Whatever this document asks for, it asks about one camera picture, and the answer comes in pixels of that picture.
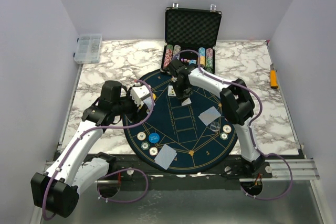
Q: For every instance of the blue playing card box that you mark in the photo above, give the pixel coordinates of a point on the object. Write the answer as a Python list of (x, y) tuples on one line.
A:
[(149, 102)]

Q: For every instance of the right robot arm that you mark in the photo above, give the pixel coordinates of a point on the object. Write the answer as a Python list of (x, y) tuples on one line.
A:
[(237, 104)]

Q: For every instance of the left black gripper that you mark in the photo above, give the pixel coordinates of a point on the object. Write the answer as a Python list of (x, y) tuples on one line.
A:
[(136, 116)]

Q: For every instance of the pink green chip stack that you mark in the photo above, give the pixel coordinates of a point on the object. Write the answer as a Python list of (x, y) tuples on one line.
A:
[(209, 60)]

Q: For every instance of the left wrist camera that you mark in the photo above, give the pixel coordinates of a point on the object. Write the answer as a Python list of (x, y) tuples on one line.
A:
[(138, 93)]

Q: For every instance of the green poker chip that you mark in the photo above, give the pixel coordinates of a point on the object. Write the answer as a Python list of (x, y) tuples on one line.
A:
[(224, 136)]

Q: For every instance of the light blue chip stack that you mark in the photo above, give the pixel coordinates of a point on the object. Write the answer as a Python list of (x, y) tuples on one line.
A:
[(192, 62)]

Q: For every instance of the green white chip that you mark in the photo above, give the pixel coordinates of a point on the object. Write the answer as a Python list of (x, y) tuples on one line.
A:
[(145, 145)]

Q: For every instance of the blue grey chip stack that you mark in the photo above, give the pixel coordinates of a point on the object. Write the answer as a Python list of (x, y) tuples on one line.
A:
[(176, 52)]

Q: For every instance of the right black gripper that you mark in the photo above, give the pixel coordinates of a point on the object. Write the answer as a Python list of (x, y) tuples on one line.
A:
[(184, 96)]

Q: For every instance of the yellow chip stack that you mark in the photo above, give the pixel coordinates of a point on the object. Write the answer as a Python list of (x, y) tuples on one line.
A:
[(201, 58)]

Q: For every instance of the playing card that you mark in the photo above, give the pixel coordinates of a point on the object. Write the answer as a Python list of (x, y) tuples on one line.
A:
[(165, 156), (210, 115)]

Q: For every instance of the clear dealer button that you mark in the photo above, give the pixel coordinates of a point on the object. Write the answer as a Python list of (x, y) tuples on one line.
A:
[(214, 126)]

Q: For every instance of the round blue poker mat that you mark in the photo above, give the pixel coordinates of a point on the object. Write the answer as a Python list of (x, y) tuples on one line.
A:
[(198, 148)]

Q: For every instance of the eight of clubs card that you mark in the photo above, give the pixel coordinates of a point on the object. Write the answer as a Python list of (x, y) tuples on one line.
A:
[(171, 91)]

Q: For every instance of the black aluminium chip case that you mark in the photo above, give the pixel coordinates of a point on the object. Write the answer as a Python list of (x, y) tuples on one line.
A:
[(191, 29)]

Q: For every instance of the black mounting base rail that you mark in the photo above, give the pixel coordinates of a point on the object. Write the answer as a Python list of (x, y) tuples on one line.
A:
[(133, 174)]

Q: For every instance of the red white chip stack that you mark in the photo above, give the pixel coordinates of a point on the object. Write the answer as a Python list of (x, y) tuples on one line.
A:
[(168, 56)]

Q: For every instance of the orange utility knife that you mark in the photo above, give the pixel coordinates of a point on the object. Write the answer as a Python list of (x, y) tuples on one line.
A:
[(273, 77)]

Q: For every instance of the blue small blind button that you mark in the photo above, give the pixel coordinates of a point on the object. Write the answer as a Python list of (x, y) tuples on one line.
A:
[(154, 138)]

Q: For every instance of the clear plastic organizer box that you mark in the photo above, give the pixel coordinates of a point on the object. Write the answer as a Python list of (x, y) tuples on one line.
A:
[(88, 49)]

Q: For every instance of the two of hearts card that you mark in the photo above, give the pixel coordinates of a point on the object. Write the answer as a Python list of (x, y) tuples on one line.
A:
[(186, 102)]

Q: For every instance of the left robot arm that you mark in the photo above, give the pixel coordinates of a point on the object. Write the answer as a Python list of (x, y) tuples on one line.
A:
[(57, 190)]

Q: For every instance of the yellow white poker chip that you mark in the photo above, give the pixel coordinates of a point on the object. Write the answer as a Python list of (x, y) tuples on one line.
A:
[(227, 129)]

